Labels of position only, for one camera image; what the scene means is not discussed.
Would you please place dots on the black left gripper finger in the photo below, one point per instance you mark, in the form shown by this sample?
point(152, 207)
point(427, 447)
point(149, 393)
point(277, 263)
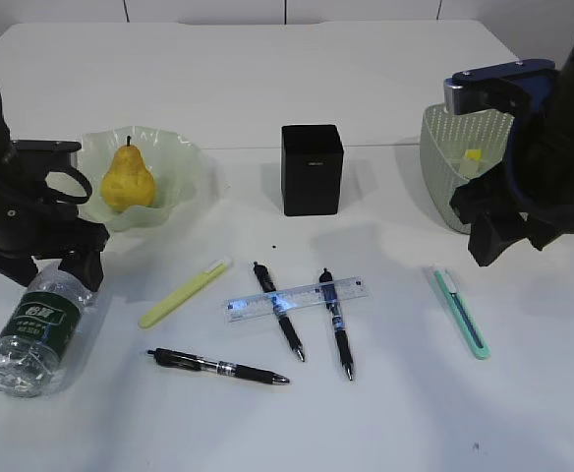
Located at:
point(85, 265)

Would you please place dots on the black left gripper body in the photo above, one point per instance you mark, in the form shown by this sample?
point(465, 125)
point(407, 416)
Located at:
point(42, 229)

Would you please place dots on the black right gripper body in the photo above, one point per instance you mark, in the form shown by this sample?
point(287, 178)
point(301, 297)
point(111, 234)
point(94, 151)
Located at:
point(489, 195)

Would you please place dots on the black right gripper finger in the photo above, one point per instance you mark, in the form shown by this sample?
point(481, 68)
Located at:
point(491, 235)

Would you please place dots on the yellow pear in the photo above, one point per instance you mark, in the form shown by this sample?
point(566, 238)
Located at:
point(128, 182)

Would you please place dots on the clear water bottle green label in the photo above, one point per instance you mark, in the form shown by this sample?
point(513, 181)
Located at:
point(35, 339)

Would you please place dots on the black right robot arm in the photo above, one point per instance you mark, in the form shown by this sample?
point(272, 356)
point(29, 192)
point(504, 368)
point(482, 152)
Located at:
point(529, 194)

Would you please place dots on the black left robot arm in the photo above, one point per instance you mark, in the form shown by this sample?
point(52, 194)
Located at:
point(40, 195)

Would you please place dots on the green woven plastic basket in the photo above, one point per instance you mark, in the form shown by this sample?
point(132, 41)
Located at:
point(443, 135)

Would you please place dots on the green utility knife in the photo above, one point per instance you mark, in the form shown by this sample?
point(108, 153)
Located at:
point(448, 289)

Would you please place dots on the black gel pen left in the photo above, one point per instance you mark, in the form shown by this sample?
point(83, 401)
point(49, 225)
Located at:
point(168, 358)

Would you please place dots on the black gel pen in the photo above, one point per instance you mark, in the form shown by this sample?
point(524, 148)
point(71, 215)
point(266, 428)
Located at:
point(341, 338)
point(264, 280)
point(168, 358)

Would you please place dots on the yellow utility knife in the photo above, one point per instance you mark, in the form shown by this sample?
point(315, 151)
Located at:
point(175, 299)

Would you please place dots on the green wavy glass plate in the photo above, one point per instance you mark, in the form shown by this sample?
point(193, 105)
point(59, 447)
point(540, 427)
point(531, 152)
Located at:
point(174, 162)

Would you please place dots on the clear plastic ruler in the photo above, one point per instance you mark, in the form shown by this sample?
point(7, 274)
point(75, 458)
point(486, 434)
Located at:
point(282, 301)

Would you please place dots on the black gel pen right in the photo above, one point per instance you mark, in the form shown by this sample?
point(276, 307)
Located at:
point(341, 338)

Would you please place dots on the black gel pen middle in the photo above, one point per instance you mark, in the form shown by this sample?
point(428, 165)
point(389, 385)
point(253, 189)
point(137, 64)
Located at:
point(264, 280)

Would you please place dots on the black square pen holder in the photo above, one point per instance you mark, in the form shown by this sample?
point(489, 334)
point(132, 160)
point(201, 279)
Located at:
point(311, 169)

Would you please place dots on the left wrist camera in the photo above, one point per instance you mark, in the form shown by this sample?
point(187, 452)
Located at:
point(42, 155)

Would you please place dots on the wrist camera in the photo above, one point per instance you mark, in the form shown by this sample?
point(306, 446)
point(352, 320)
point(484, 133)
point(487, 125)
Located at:
point(42, 155)
point(517, 88)

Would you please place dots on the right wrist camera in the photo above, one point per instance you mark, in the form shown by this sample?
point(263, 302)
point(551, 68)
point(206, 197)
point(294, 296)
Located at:
point(517, 88)

